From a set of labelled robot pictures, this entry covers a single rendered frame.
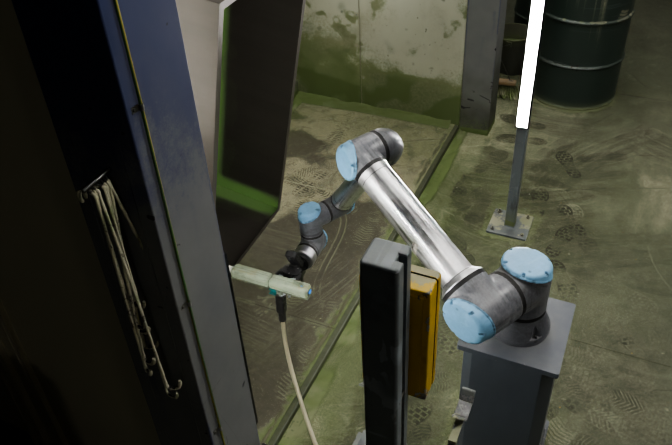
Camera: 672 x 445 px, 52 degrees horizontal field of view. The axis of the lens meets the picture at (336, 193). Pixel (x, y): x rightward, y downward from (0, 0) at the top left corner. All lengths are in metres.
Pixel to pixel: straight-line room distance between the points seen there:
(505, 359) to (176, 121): 1.30
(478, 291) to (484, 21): 2.29
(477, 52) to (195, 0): 2.46
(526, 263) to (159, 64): 1.26
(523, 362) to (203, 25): 1.33
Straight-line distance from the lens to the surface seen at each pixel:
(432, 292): 1.07
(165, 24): 1.24
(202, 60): 1.99
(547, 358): 2.22
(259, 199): 3.04
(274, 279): 2.54
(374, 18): 4.24
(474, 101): 4.26
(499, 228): 3.62
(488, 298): 2.00
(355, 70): 4.44
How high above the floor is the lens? 2.30
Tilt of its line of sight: 37 degrees down
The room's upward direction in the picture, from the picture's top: 3 degrees counter-clockwise
